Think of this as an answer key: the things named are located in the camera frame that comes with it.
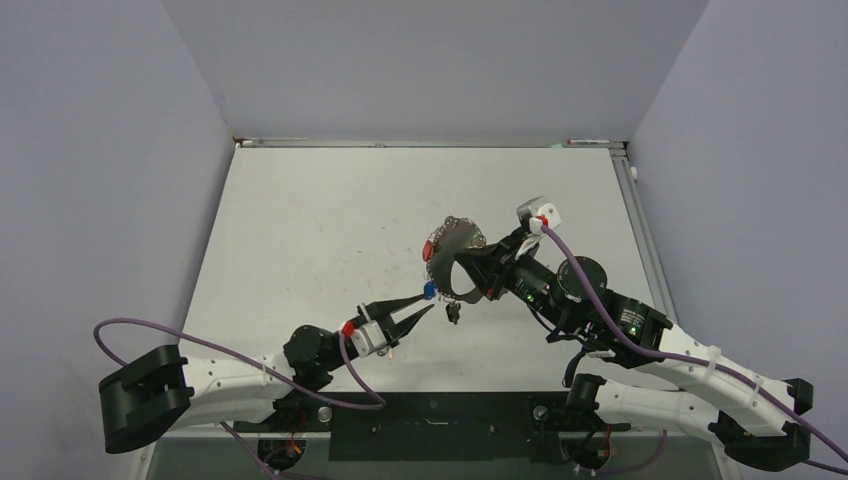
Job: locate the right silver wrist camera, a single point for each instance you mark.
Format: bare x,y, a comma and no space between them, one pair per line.
537,213

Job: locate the aluminium frame rail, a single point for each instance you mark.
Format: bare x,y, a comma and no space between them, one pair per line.
315,143
658,286

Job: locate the black key fob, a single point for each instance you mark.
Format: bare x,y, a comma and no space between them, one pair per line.
453,312

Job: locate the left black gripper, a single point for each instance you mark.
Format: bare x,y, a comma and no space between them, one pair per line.
382,312

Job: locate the blue key tag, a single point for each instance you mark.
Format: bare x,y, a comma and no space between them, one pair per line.
429,290

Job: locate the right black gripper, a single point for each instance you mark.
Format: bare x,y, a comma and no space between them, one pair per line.
499,258

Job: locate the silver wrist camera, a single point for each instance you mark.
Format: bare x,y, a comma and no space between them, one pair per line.
537,213
368,339

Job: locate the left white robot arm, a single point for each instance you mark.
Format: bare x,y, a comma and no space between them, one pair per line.
165,390

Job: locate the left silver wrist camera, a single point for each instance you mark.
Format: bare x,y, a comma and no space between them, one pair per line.
368,339

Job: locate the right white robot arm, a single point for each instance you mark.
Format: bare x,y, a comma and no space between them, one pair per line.
757,421

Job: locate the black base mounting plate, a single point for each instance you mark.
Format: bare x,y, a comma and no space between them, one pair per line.
472,426

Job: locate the aluminium frame rail back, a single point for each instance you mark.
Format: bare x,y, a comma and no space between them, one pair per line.
315,143

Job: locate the aluminium frame rail right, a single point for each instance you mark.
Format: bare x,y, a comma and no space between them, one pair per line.
658,286

